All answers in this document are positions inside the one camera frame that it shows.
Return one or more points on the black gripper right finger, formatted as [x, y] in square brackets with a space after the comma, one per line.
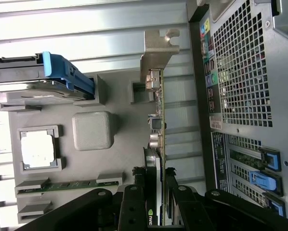
[189, 211]

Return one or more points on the green RAM stick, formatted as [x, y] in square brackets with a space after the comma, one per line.
[69, 186]

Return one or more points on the grey parts rack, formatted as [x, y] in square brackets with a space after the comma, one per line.
[124, 125]

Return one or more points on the silver CPU chip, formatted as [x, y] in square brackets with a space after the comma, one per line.
[38, 152]

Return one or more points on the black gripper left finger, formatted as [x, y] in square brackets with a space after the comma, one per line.
[132, 211]

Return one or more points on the open Dell PC case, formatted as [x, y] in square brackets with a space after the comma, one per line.
[286, 72]

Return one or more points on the hard disk in blue carrier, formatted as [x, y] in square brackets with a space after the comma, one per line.
[57, 67]

